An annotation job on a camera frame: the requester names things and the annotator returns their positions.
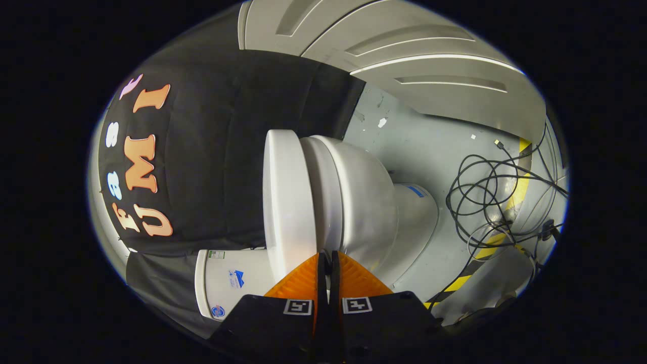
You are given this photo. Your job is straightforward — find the white toilet lid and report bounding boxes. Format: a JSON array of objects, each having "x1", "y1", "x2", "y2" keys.
[{"x1": 262, "y1": 129, "x2": 319, "y2": 284}]

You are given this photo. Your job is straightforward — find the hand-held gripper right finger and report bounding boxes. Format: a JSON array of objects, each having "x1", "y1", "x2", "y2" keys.
[{"x1": 329, "y1": 250, "x2": 445, "y2": 363}]

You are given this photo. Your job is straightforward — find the black backdrop cloth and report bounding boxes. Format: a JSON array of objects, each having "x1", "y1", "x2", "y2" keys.
[{"x1": 96, "y1": 48, "x2": 365, "y2": 339}]

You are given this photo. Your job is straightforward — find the white toilet body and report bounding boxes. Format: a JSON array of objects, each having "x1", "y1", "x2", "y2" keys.
[{"x1": 195, "y1": 134, "x2": 439, "y2": 321}]

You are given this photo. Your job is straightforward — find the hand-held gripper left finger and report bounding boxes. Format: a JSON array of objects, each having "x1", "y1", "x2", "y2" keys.
[{"x1": 212, "y1": 251, "x2": 329, "y2": 362}]

